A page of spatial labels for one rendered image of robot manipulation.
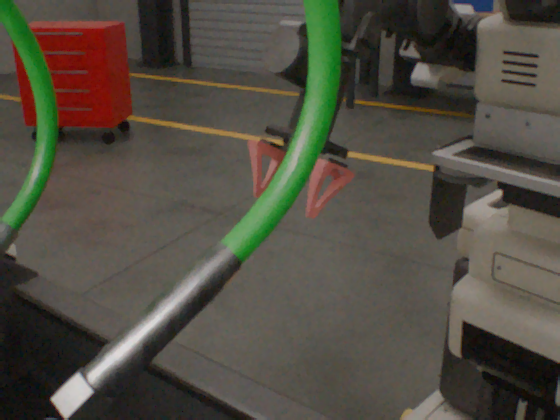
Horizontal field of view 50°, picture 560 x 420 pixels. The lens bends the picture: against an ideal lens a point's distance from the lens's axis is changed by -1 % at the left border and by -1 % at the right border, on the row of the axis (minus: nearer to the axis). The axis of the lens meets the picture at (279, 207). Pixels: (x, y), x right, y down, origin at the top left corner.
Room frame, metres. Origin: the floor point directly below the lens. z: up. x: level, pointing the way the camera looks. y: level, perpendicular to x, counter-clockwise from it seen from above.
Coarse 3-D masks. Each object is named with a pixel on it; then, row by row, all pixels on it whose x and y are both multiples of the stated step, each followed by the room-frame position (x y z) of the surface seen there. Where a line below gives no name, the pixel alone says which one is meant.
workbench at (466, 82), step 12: (456, 0) 5.25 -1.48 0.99; (468, 0) 5.23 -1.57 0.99; (480, 0) 5.20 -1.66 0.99; (492, 0) 5.17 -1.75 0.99; (480, 12) 5.19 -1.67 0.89; (492, 12) 5.29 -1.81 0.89; (372, 48) 6.02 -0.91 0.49; (348, 60) 5.51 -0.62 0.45; (372, 60) 6.01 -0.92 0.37; (372, 72) 6.01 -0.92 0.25; (468, 72) 4.94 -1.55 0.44; (348, 84) 5.51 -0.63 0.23; (372, 84) 6.01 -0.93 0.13; (456, 84) 4.99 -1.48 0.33; (468, 84) 4.94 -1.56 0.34; (348, 96) 5.51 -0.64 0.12; (372, 96) 6.00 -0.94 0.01; (348, 108) 5.50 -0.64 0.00
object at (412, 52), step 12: (456, 12) 0.94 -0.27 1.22; (444, 24) 0.92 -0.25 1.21; (456, 24) 0.93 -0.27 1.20; (432, 36) 0.93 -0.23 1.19; (444, 36) 0.93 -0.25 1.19; (408, 48) 1.00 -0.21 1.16; (420, 48) 0.95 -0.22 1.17; (432, 48) 0.93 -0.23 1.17; (444, 48) 0.94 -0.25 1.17; (408, 60) 1.00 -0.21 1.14; (420, 60) 0.98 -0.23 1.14; (432, 60) 0.96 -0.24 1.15; (444, 60) 0.94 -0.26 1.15
